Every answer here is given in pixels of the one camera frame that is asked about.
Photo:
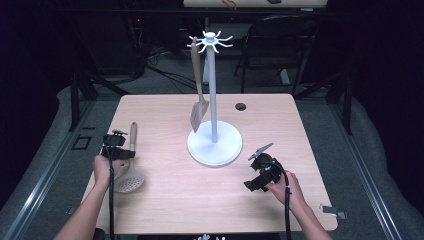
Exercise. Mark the person's right hand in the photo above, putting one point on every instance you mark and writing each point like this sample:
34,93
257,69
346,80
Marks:
290,193

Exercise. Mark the black folding chair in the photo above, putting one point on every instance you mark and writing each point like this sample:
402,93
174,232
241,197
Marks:
276,36

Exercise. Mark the power strip with red light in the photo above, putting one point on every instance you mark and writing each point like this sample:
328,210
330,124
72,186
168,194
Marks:
138,21

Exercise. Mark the aluminium floor rail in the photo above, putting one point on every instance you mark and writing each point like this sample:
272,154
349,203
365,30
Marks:
43,186
363,173

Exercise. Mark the metal table bracket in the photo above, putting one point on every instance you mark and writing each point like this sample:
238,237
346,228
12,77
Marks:
70,210
331,211

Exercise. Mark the black metal stand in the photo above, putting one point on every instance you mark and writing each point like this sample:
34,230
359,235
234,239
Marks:
76,100
346,106

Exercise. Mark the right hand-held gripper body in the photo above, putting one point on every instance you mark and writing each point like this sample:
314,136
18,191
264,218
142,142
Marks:
268,168

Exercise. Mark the beige slotted turner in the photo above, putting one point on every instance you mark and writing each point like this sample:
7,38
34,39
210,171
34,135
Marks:
199,113

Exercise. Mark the person's left hand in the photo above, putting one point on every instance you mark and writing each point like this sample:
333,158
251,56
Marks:
105,170

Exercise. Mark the beige skimmer spoon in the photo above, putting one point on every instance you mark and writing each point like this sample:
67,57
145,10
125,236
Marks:
131,181

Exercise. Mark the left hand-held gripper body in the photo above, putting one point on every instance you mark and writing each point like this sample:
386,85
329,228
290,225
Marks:
113,141

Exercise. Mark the white utensil rack with hooks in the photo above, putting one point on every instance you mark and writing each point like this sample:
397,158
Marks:
216,151

